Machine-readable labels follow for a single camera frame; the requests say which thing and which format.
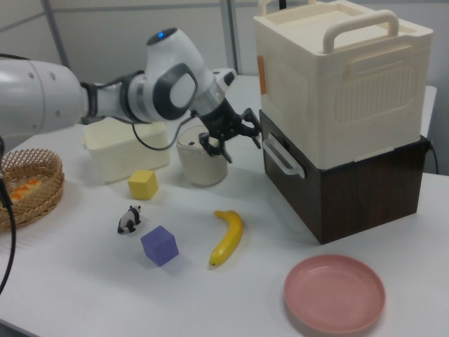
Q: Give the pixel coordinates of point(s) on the cream open plastic box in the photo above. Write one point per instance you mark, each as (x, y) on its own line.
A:
(115, 154)

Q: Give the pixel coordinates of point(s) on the yellow toy banana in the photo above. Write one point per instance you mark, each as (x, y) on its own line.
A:
(229, 238)

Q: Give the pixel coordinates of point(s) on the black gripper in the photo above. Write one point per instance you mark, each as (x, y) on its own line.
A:
(222, 121)

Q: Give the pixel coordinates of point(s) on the purple foam cube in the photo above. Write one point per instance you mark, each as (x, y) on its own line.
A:
(159, 247)

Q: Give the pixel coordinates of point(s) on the woven wicker basket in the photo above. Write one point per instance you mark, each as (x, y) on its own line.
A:
(49, 189)

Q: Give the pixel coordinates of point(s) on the small cream lidded trash bin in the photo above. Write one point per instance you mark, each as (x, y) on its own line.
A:
(203, 172)

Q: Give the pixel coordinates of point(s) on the toy bread with orange topping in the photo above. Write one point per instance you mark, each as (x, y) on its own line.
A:
(21, 191)

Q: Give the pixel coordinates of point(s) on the yellow foam cube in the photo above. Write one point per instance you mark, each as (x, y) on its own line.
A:
(142, 186)

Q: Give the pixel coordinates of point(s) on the pink plastic plate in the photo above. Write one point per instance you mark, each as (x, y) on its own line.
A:
(333, 295)

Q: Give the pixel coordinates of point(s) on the toy panda figure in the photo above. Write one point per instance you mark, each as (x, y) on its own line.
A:
(127, 221)

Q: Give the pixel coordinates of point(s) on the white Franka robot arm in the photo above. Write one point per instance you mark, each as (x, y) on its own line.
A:
(35, 94)

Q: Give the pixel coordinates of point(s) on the dark brown wooden cabinet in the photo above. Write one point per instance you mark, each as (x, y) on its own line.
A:
(368, 196)

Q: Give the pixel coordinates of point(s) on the black camera stand pole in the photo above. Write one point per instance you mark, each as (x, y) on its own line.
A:
(282, 3)

